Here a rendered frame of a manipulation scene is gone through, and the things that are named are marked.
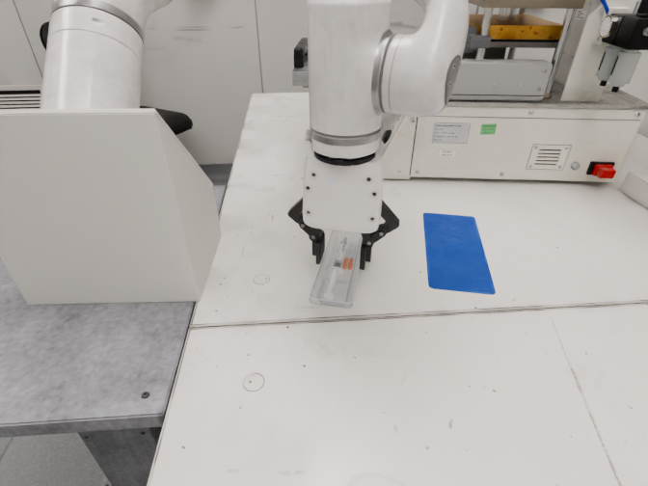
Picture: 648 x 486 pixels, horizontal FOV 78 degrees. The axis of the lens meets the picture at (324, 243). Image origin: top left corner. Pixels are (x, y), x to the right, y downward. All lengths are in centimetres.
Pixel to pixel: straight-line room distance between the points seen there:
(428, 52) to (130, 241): 42
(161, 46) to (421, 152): 191
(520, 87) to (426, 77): 53
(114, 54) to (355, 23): 36
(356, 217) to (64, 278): 41
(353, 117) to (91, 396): 43
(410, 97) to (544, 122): 58
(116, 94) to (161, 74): 197
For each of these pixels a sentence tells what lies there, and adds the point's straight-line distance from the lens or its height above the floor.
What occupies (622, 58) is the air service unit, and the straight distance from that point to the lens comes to 89.
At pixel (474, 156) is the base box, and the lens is 95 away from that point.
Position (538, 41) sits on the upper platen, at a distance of 99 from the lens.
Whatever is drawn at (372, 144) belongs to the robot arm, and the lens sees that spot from 47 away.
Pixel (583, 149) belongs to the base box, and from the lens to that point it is 103.
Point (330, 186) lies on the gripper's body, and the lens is 49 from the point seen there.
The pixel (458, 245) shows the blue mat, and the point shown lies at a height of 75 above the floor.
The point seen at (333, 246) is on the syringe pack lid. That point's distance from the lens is 61.
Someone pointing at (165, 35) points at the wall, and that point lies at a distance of 256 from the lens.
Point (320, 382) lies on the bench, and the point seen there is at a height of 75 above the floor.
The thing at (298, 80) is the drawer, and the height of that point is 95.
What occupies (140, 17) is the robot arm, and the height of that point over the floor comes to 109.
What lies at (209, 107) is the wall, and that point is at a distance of 259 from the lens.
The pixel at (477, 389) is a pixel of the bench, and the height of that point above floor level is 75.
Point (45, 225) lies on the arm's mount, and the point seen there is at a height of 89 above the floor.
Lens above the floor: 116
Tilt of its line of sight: 35 degrees down
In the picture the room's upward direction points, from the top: straight up
